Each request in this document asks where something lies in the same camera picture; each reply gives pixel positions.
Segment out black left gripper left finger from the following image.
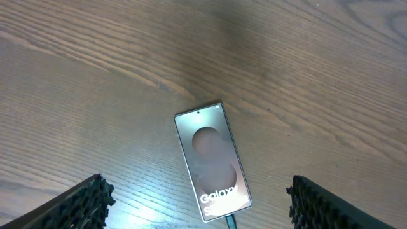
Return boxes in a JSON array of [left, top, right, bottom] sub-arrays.
[[1, 174, 116, 229]]

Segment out black USB charging cable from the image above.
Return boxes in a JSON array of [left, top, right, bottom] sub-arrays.
[[224, 214, 238, 229]]

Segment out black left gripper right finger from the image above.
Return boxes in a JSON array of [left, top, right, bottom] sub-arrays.
[[286, 175, 393, 229]]

